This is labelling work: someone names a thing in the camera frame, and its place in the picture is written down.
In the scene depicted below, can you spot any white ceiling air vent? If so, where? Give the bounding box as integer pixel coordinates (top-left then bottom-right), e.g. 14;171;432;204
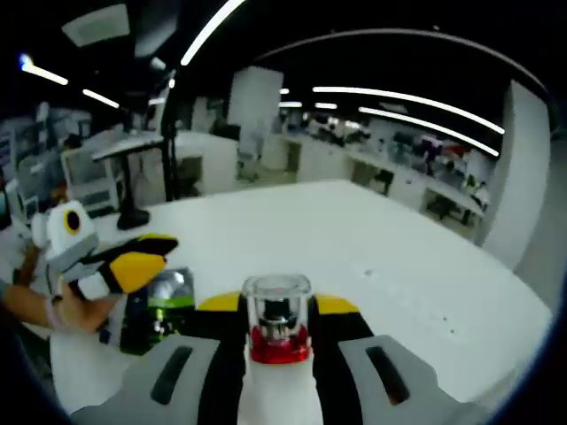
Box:
61;4;131;48

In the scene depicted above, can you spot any pale wristband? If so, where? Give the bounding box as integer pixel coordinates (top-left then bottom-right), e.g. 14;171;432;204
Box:
43;295;66;331

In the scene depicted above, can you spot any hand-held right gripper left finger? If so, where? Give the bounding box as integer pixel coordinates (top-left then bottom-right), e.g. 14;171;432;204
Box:
70;290;247;425

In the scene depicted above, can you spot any long curved ceiling light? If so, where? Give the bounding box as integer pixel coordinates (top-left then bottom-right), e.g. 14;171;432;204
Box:
180;0;245;66

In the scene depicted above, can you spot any green skincare sachet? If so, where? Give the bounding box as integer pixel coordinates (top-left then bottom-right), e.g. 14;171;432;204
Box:
118;267;197;356

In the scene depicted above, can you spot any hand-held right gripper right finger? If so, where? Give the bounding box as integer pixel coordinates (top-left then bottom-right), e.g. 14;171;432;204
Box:
308;293;495;425

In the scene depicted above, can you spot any ceiling light strip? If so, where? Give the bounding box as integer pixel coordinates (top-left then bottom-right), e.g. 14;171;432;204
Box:
312;86;506;135
358;105;501;158

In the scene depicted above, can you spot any white standing desk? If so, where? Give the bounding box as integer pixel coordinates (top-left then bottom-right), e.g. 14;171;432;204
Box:
91;132;166;209

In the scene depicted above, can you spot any row of white office desks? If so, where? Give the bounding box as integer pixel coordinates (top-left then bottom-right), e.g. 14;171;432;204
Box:
283;135;488;225

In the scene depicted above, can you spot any black pole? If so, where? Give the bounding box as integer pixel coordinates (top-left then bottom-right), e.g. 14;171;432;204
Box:
159;73;182;203

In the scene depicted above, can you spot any person's left hand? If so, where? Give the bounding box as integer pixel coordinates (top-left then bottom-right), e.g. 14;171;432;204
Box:
56;282;121;334

